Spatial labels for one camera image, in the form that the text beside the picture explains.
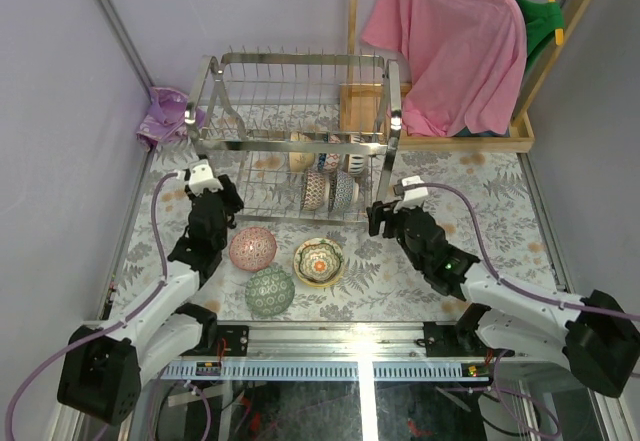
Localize green circle patterned bowl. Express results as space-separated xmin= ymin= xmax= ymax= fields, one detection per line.
xmin=245 ymin=267 xmax=295 ymax=318

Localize black white patterned bowl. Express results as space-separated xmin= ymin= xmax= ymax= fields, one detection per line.
xmin=328 ymin=171 xmax=359 ymax=212

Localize tan yellow bowl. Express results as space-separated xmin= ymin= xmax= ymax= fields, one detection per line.
xmin=288 ymin=132 xmax=315 ymax=173

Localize striped white bowl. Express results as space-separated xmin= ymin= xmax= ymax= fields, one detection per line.
xmin=346 ymin=134 xmax=366 ymax=177

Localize steel two-tier dish rack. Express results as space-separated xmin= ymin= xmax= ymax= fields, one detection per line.
xmin=184 ymin=51 xmax=403 ymax=225

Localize brown lattice patterned bowl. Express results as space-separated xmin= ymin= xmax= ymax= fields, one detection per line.
xmin=301 ymin=170 xmax=330 ymax=211

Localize blue triangle patterned bowl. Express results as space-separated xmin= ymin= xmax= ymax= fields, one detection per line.
xmin=316 ymin=134 xmax=343 ymax=173

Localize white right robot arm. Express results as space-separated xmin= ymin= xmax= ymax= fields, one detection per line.
xmin=367 ymin=201 xmax=639 ymax=398

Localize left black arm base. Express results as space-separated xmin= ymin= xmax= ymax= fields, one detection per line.
xmin=177 ymin=324 xmax=250 ymax=358

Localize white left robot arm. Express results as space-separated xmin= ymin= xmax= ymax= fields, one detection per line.
xmin=57 ymin=175 xmax=244 ymax=425

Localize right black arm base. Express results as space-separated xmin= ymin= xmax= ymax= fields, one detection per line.
xmin=423 ymin=322 xmax=490 ymax=358

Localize red patterned bowl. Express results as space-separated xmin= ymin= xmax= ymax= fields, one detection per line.
xmin=229 ymin=227 xmax=277 ymax=272

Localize yellow rimmed floral bowl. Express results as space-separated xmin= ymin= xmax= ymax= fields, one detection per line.
xmin=293 ymin=238 xmax=346 ymax=288

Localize scalloped green orange bowl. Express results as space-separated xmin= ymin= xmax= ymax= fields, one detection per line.
xmin=298 ymin=242 xmax=342 ymax=284

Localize purple crumpled cloth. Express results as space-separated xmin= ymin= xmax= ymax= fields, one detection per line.
xmin=136 ymin=87 xmax=188 ymax=152

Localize wooden clothes stand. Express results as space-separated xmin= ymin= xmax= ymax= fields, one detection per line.
xmin=340 ymin=0 xmax=592 ymax=153

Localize pink t-shirt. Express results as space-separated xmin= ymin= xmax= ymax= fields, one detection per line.
xmin=361 ymin=0 xmax=527 ymax=137

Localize green t-shirt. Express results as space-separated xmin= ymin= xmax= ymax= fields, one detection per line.
xmin=515 ymin=0 xmax=565 ymax=72

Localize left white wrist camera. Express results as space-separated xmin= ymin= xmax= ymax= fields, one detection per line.
xmin=177 ymin=159 xmax=223 ymax=196

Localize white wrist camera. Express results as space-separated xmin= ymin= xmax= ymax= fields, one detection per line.
xmin=393 ymin=176 xmax=429 ymax=213
xmin=177 ymin=159 xmax=223 ymax=196

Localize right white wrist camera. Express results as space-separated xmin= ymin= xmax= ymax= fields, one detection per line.
xmin=393 ymin=176 xmax=429 ymax=213

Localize aluminium rail frame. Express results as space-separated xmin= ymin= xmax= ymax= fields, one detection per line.
xmin=49 ymin=150 xmax=640 ymax=441

